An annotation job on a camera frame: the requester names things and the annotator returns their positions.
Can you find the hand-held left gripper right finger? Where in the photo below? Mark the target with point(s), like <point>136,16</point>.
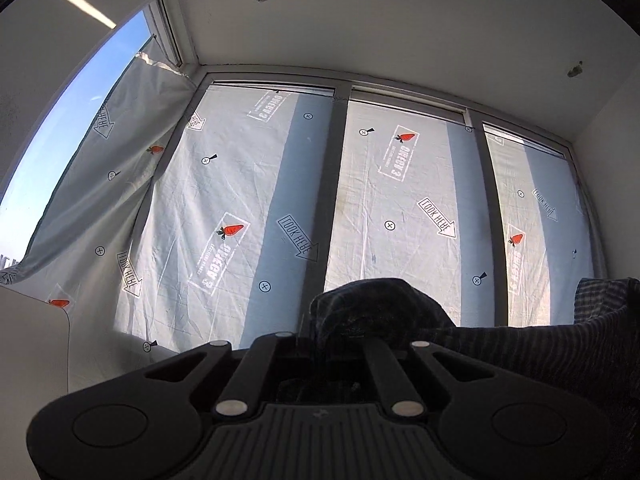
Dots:
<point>380,360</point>

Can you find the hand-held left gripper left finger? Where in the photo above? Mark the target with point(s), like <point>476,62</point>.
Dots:
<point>265,355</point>

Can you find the window frame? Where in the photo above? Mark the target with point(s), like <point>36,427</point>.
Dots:
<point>280,73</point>

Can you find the white printed window sheet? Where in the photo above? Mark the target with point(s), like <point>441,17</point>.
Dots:
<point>225,185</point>

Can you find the ceiling strip light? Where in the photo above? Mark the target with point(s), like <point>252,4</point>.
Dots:
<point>80,2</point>

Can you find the blue plaid shirt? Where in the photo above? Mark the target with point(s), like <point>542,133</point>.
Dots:
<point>525,355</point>

